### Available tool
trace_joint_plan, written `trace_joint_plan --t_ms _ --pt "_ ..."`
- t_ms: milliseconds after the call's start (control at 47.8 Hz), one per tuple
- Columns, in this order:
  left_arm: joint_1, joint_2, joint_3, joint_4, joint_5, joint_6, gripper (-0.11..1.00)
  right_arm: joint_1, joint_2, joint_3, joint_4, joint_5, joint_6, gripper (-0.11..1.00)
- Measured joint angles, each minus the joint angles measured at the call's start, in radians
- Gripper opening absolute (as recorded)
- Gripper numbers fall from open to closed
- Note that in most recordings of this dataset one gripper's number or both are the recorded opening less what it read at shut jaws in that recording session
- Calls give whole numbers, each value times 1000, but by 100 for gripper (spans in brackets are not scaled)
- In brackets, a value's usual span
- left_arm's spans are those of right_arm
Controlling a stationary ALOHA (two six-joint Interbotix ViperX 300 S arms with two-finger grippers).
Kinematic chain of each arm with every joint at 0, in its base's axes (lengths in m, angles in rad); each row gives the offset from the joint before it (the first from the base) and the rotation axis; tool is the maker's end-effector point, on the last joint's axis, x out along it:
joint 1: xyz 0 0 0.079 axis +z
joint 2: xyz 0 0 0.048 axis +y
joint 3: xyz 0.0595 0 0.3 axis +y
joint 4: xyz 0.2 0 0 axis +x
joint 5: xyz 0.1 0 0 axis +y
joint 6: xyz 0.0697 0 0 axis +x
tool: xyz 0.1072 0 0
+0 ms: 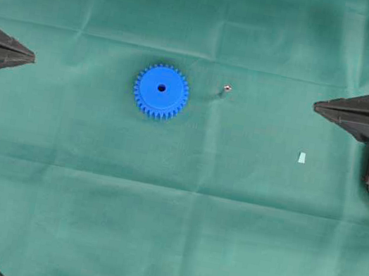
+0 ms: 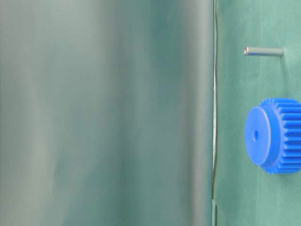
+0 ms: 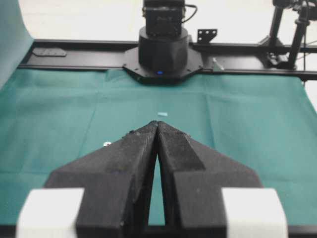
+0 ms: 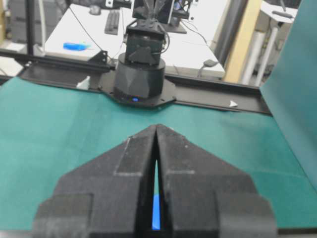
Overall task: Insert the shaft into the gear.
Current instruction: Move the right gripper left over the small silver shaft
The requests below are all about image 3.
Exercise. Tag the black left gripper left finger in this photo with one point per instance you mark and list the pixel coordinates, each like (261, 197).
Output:
(117, 182)

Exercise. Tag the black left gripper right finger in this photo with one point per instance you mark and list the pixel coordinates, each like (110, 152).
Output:
(192, 176)

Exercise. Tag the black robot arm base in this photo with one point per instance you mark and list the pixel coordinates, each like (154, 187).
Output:
(163, 54)

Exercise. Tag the small light blue tape piece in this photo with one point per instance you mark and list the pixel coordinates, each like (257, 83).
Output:
(162, 114)

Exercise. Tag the green table cloth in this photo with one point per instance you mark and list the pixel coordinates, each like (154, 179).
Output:
(49, 118)

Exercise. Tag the black aluminium frame rail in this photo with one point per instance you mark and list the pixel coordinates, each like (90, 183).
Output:
(217, 58)

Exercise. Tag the black camera stand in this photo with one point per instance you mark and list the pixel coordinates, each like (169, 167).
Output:
(287, 40)

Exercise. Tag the black corner bracket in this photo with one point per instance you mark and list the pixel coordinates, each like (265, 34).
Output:
(205, 36)

